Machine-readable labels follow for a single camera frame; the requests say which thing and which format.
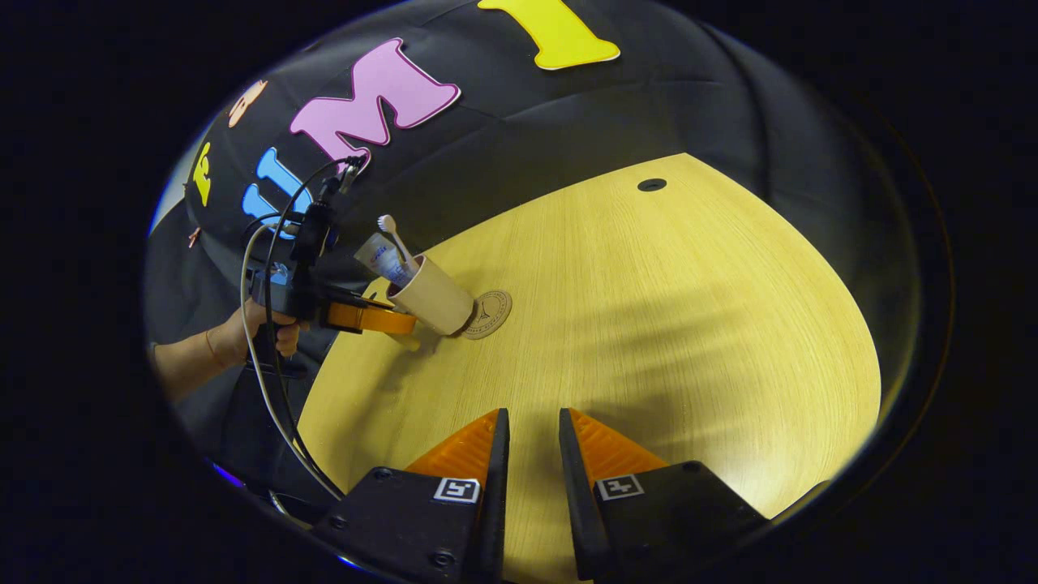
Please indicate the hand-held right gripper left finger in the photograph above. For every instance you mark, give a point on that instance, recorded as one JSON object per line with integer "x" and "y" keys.
{"x": 454, "y": 519}

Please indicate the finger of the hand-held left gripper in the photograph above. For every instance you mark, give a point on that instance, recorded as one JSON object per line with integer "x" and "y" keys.
{"x": 373, "y": 318}

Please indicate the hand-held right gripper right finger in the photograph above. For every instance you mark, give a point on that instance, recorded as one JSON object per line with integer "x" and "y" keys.
{"x": 649, "y": 511}

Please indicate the white toothpaste tube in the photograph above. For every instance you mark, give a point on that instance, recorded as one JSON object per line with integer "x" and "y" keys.
{"x": 377, "y": 258}

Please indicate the pale pink toothbrush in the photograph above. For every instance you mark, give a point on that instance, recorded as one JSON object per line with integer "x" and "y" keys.
{"x": 396, "y": 237}

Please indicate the round wooden coaster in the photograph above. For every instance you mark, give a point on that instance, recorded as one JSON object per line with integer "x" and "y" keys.
{"x": 491, "y": 312}

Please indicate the wooden desktop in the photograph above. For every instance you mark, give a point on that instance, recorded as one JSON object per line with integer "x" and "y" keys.
{"x": 689, "y": 324}

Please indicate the black round desk grommet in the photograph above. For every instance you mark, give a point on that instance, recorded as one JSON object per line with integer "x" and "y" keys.
{"x": 651, "y": 184}

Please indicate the black backdrop cloth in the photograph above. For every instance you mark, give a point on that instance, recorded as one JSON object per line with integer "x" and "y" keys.
{"x": 649, "y": 105}

